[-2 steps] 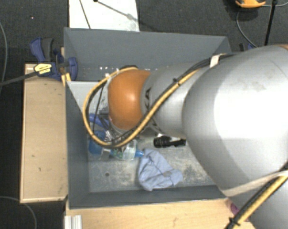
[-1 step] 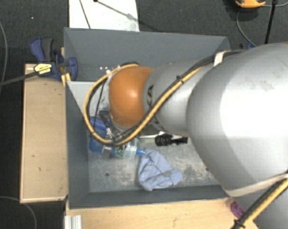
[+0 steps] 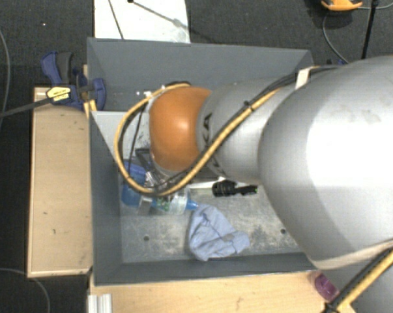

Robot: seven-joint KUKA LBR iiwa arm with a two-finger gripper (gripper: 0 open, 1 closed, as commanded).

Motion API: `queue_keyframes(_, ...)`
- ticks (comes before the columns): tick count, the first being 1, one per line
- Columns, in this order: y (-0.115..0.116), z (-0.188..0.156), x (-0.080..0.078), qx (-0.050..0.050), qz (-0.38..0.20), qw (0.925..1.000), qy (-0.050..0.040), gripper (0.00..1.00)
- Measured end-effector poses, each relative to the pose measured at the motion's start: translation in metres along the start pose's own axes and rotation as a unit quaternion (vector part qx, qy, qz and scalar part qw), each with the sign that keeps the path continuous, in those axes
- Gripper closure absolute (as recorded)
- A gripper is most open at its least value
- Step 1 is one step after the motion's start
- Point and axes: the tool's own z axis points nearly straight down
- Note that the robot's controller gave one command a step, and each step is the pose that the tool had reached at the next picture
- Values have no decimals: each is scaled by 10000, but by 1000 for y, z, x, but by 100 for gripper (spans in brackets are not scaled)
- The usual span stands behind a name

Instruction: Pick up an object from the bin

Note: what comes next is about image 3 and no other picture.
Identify light blue cloth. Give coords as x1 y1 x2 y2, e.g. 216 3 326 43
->
187 203 251 262

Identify grey metal bin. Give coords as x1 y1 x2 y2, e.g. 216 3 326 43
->
86 37 315 287

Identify black cylinder on white bracket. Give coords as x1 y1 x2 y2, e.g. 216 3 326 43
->
211 175 259 198

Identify clear plastic bottle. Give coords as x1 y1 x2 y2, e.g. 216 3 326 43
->
150 189 199 216

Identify blue round object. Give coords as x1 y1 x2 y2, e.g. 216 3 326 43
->
120 160 149 208

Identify pale wood flat board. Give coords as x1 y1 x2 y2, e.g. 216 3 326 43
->
27 86 94 278

